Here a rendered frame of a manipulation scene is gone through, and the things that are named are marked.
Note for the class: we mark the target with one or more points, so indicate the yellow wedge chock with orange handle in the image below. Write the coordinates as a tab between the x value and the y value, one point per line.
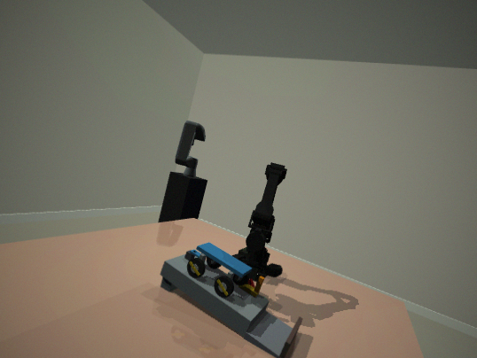
251	290

